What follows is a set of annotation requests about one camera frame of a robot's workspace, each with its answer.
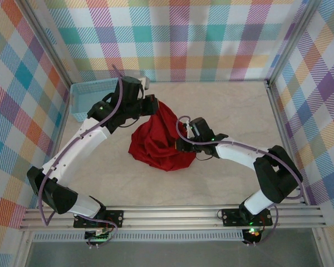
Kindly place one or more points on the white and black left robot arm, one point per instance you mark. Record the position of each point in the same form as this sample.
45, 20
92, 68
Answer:
72, 153

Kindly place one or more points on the red t-shirt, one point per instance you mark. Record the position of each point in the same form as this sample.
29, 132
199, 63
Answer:
156, 147

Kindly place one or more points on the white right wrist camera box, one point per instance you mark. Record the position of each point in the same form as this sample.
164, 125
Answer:
189, 129

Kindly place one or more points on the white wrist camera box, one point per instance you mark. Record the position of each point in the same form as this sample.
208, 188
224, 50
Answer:
189, 129
145, 83

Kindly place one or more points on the aluminium mounting rail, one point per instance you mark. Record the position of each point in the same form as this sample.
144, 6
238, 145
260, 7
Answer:
169, 217

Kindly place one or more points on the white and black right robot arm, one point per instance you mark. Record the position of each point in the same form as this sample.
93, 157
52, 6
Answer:
239, 155

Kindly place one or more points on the light blue plastic basket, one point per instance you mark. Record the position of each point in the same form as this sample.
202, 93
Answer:
80, 94

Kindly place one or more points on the aluminium frame post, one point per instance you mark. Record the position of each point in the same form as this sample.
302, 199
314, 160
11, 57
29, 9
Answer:
48, 41
292, 41

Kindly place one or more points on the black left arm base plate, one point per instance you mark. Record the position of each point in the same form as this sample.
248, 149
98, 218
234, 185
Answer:
117, 218

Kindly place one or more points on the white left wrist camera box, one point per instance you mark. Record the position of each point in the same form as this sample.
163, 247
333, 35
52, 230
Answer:
145, 83

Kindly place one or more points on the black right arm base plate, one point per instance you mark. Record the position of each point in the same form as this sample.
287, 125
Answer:
229, 217

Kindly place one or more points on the aluminium lower frame bar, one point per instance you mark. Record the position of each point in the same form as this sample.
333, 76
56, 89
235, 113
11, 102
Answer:
323, 250
22, 250

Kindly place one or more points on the aluminium table edge rail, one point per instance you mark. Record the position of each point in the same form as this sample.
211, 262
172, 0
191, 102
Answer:
279, 122
59, 130

